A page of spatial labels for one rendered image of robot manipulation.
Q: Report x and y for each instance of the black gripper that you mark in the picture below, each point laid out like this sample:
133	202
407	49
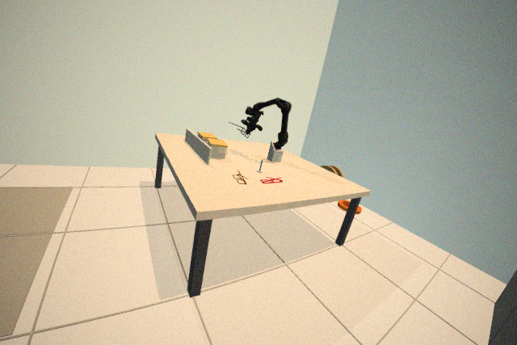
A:
252	126

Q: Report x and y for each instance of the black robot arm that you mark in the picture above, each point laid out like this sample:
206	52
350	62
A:
285	109

